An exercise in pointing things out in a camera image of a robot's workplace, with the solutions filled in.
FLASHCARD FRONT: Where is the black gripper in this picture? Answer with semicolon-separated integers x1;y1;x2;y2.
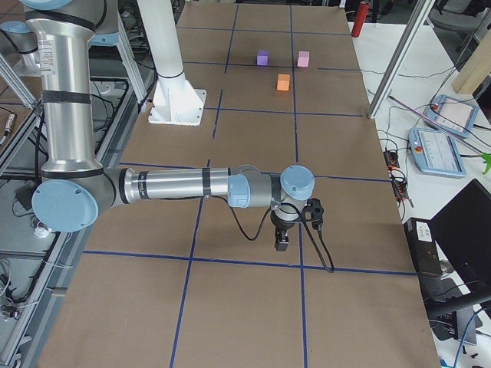
270;206;302;251

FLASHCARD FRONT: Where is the far blue teach pendant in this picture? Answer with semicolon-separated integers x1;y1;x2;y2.
423;94;478;138

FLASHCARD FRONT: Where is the black box with label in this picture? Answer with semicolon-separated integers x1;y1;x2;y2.
404;218;442;278

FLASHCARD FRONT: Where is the blue teach pendant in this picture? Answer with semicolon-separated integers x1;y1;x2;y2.
423;94;478;138
408;128;466;178

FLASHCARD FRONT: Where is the red bottle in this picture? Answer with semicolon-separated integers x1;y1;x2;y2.
351;1;370;38

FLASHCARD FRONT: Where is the wooden beam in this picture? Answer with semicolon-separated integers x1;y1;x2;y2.
452;31;491;94

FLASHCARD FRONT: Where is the pink foam block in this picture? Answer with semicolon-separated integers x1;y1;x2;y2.
297;51;310;67

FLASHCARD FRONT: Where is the near blue teach pendant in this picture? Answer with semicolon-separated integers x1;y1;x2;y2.
408;128;466;178

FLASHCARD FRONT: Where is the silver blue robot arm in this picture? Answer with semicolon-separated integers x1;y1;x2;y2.
24;1;323;251

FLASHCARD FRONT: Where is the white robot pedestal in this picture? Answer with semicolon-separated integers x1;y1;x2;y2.
137;0;206;127

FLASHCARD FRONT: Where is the orange black connector strip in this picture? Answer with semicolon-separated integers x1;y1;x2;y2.
383;149;414;207

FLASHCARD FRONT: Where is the orange foam block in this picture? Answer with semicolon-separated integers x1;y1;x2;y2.
276;74;291;91

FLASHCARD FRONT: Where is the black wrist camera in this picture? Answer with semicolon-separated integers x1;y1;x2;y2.
307;198;324;232

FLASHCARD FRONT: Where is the blue network cable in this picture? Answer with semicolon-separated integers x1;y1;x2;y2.
452;304;485;368

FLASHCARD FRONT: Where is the black camera cable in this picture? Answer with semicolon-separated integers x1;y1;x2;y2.
209;195;335;274

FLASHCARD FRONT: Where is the purple foam block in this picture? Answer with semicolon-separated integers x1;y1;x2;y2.
256;50;269;66

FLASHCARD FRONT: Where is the brown paper table cover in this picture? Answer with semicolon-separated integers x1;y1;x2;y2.
38;2;439;367

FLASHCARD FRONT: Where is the black laptop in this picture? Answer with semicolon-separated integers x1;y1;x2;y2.
427;179;490;318

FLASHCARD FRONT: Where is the green plastic clip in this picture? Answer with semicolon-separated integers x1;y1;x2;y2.
480;153;491;175

